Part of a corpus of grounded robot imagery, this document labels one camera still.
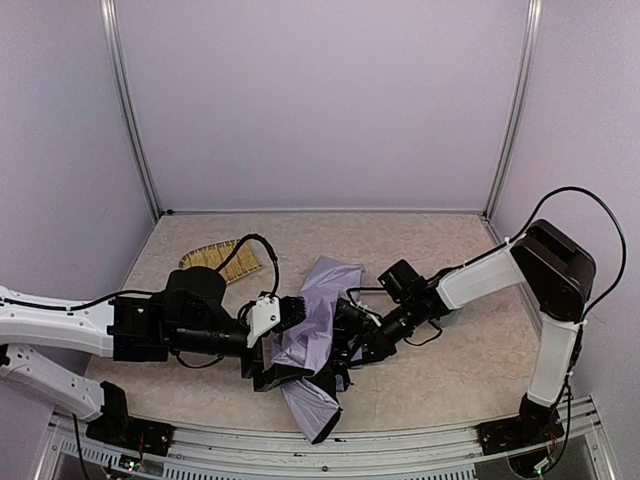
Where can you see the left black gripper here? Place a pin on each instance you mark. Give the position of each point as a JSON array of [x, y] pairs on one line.
[[256, 364]]

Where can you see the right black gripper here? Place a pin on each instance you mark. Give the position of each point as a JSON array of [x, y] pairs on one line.
[[367, 341]]

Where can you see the lavender folding umbrella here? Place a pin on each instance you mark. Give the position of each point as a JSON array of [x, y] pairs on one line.
[[312, 399]]

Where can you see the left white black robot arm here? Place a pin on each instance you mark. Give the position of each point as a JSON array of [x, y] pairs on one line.
[[131, 326]]

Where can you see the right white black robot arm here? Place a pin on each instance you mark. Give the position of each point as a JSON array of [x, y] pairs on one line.
[[554, 277]]

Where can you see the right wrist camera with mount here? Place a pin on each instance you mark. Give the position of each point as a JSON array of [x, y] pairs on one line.
[[347, 316]]

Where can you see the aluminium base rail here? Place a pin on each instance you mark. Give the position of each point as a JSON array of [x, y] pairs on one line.
[[444, 452]]

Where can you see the right aluminium frame post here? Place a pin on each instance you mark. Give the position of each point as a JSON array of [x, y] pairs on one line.
[[517, 108]]

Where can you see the aluminium frame post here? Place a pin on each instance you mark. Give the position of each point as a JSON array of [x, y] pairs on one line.
[[117, 57], [517, 108]]

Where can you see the left aluminium frame post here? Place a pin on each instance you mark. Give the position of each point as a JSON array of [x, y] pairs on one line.
[[117, 57]]

